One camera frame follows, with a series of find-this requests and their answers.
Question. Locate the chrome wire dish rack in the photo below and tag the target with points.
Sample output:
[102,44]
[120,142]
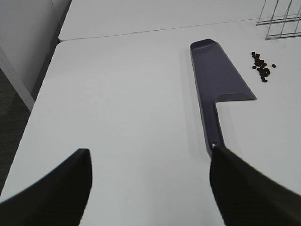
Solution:
[281,19]

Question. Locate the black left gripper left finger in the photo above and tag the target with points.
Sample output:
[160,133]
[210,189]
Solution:
[57,199]

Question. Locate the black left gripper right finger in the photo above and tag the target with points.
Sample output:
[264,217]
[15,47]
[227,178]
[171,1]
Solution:
[246,197]

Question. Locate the white adjacent table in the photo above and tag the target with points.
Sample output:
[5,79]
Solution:
[102,18]

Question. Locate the purple plastic dustpan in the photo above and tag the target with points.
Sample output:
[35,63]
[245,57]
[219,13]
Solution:
[217,80]

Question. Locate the pile of coffee beans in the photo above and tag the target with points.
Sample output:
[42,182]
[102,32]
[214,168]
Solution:
[260,66]

